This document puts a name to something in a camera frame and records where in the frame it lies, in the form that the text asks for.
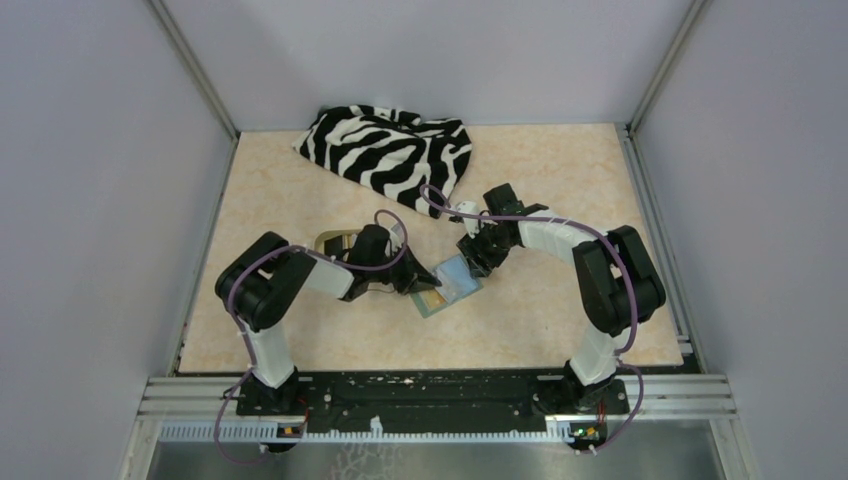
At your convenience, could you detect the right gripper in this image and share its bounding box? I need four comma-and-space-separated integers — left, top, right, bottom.
456, 220, 515, 279

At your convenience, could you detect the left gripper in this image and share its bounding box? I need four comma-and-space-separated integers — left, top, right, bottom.
368, 242, 442, 295

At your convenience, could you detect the green card holder wallet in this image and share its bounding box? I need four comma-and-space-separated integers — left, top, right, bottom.
412, 255, 483, 318

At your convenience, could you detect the beige oval tray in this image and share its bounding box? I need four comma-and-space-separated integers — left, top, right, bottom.
313, 229, 361, 257

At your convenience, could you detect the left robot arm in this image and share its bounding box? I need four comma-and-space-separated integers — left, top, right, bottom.
214, 223, 442, 414

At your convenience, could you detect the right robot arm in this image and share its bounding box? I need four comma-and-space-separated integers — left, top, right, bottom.
450, 184, 666, 412

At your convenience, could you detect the yellow card in holder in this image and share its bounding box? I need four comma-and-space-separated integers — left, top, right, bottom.
417, 290, 446, 314

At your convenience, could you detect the zebra striped cloth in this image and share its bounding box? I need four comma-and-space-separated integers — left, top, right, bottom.
292, 105, 473, 219

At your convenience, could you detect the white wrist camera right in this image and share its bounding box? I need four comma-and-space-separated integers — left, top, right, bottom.
456, 201, 482, 239

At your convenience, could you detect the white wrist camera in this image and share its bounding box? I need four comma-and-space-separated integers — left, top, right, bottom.
388, 222, 406, 254
456, 201, 482, 239

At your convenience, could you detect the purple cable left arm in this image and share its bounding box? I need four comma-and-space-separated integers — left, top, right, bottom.
213, 209, 409, 465

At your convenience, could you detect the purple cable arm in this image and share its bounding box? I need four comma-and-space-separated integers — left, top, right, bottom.
213, 209, 409, 465
419, 183, 645, 455

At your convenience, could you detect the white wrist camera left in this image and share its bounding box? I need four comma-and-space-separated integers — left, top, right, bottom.
388, 222, 406, 254

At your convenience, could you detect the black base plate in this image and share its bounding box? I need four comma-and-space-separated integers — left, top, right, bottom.
235, 368, 632, 434

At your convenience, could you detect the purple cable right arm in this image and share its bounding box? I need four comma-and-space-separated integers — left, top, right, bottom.
419, 183, 645, 455

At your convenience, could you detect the aluminium front rail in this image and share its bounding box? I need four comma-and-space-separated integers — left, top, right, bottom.
121, 368, 756, 479

